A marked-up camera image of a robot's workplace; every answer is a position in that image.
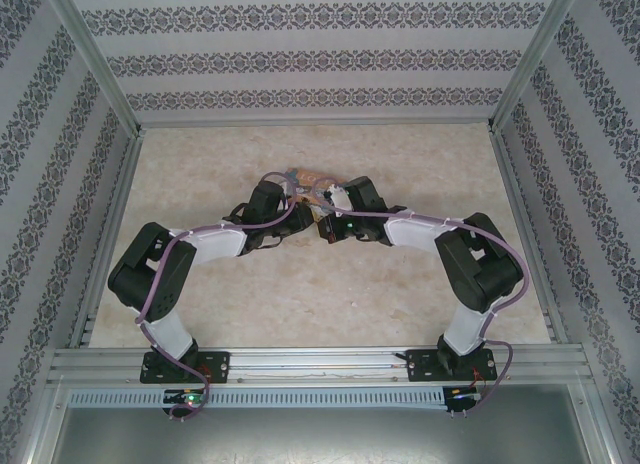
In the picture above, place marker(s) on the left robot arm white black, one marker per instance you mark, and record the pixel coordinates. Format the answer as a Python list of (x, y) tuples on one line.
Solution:
[(215, 241)]

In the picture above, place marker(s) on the aluminium frame post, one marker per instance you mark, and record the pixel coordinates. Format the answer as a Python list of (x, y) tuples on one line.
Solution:
[(95, 54), (532, 54)]

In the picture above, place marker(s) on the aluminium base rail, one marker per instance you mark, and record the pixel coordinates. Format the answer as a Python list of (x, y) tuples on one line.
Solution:
[(320, 364)]

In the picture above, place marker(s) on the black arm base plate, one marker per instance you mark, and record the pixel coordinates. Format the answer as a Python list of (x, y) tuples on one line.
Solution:
[(417, 366), (220, 366)]

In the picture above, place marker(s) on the grey metal sheet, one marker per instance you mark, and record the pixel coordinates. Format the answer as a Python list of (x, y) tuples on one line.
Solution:
[(320, 439)]

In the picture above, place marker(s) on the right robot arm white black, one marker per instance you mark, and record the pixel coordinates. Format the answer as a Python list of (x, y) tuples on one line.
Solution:
[(410, 234)]

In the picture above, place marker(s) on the controller board with LED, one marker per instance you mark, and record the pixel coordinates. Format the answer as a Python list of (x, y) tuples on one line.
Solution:
[(187, 398), (462, 393)]

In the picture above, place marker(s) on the orange bear print tin box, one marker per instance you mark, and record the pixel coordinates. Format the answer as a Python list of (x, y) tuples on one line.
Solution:
[(302, 176)]

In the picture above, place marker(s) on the aluminium side rail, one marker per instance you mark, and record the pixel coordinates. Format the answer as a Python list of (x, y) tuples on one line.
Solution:
[(511, 184), (111, 234)]

